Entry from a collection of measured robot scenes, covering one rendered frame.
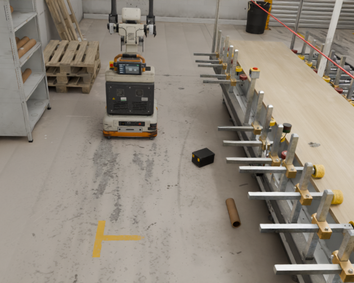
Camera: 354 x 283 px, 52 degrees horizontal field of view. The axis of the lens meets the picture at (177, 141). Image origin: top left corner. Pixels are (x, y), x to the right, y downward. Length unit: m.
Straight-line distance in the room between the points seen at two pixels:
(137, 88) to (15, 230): 1.91
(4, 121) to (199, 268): 2.68
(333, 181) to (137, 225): 1.62
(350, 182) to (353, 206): 0.24
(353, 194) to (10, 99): 3.37
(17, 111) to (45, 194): 1.12
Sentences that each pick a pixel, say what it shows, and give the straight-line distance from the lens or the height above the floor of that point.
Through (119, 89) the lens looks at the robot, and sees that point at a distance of 4.14.
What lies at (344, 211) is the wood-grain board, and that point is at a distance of 2.23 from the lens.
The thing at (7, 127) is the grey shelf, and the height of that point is 0.18.
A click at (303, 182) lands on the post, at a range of 2.13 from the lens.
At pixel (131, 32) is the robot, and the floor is 1.15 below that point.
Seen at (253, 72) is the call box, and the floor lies 1.21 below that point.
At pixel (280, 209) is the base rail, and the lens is 2.42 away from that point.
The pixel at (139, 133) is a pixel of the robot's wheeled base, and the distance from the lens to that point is 4.26.
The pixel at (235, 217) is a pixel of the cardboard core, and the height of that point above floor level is 0.08.
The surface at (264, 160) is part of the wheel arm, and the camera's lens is 2.55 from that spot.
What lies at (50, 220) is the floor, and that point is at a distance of 3.33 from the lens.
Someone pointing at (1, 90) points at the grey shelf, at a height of 0.63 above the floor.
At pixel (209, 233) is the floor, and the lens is 3.16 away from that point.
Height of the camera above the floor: 2.20
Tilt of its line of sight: 30 degrees down
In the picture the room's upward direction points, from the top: 4 degrees clockwise
